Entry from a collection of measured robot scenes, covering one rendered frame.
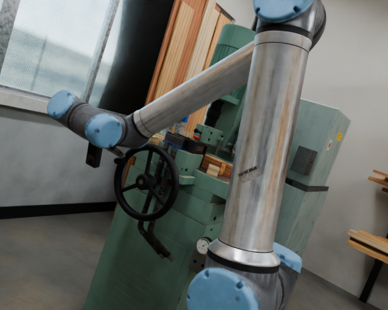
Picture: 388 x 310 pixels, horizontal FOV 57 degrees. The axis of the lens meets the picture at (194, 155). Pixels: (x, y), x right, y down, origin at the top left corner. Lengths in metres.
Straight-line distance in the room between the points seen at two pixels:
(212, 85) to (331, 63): 3.05
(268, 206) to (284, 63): 0.27
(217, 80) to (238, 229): 0.40
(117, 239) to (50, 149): 1.23
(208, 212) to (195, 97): 0.58
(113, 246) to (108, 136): 0.80
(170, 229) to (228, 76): 0.78
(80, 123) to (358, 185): 3.05
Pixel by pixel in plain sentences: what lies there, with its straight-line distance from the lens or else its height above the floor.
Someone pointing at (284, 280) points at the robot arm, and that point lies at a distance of 0.88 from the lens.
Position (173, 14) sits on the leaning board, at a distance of 3.11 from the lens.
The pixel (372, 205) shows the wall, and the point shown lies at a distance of 3.69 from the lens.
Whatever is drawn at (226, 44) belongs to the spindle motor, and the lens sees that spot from 1.55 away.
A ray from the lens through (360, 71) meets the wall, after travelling 3.85.
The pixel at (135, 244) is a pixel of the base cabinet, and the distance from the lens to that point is 1.61.
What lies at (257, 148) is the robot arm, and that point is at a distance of 0.70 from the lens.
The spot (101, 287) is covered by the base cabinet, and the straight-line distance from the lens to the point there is 1.77.
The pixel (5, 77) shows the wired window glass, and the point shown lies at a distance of 2.50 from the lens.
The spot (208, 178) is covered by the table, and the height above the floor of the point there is 0.89.
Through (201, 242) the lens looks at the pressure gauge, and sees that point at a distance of 1.36.
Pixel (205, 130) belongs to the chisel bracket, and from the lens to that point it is 1.55.
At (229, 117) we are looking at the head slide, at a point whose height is 1.14.
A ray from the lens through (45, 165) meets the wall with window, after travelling 2.75.
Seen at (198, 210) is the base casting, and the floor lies 0.75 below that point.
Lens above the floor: 1.12
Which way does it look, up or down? 7 degrees down
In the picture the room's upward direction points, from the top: 19 degrees clockwise
